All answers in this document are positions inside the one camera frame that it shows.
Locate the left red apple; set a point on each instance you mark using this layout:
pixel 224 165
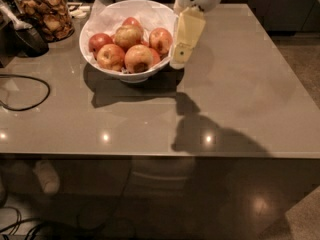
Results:
pixel 97 41

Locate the black appliance with silver handle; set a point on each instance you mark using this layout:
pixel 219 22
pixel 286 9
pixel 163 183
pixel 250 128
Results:
pixel 19 36

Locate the white paper bowl liner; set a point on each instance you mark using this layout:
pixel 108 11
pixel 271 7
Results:
pixel 107 19

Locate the red apple under front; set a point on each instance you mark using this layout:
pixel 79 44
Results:
pixel 155 55

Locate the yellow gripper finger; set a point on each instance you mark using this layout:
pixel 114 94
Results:
pixel 187 32

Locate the back red apple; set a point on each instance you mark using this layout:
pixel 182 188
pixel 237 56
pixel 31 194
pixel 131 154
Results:
pixel 132 21

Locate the right red-yellow apple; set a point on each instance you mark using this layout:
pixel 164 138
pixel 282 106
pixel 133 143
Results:
pixel 161 40

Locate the center yellow-green apple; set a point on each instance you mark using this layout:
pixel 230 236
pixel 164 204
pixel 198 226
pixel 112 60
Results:
pixel 127 36

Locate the small white items behind bowl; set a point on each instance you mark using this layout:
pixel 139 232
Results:
pixel 78 11

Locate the glass jar of dried chips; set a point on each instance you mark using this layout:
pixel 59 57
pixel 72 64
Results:
pixel 52 17

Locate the yellow-red apple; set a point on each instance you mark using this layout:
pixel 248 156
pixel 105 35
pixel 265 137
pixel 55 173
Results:
pixel 111 57
pixel 138 59

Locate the white ceramic bowl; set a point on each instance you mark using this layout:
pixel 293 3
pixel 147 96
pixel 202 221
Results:
pixel 124 75

